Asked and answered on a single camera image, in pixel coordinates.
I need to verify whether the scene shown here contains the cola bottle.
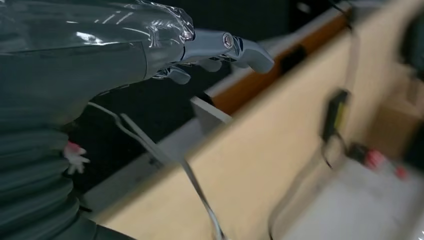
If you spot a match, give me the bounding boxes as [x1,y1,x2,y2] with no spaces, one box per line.
[350,142,409,180]

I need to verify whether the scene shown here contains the cardboard box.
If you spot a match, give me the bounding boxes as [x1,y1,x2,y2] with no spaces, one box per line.
[364,99,424,161]

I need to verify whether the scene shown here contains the black power adapter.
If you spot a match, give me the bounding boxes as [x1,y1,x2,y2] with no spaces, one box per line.
[320,88,351,144]

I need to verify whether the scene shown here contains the white cabinet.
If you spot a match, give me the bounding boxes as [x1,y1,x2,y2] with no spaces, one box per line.
[269,158,424,240]

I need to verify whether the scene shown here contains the white hanging cables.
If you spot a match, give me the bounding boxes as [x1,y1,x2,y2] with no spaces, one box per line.
[87,101,227,240]

